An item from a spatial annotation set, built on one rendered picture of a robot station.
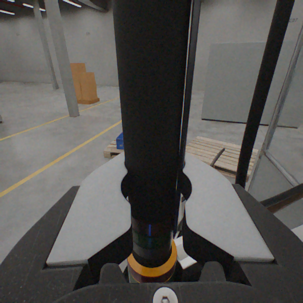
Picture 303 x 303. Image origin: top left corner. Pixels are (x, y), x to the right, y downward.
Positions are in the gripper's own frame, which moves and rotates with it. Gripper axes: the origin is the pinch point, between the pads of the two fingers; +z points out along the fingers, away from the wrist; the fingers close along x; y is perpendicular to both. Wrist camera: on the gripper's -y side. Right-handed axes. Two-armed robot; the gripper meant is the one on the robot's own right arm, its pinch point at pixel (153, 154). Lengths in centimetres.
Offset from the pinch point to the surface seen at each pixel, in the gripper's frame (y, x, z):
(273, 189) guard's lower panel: 73, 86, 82
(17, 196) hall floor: 156, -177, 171
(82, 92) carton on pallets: 111, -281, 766
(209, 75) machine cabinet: 30, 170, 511
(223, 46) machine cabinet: -40, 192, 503
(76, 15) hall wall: -277, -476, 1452
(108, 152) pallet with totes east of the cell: 145, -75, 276
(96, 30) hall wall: -189, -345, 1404
